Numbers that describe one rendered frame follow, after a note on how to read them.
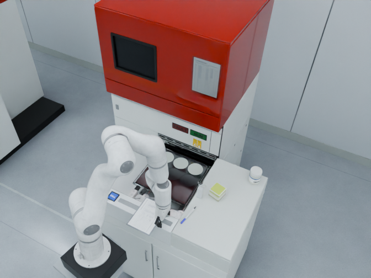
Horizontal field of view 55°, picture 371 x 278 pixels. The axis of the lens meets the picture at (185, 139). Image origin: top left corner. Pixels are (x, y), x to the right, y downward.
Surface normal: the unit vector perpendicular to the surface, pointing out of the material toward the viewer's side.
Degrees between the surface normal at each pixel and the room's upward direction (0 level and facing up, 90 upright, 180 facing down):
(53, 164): 0
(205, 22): 0
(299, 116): 90
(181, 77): 90
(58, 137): 0
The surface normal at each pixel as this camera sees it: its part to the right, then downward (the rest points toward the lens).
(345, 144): -0.46, 0.62
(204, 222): 0.04, -0.71
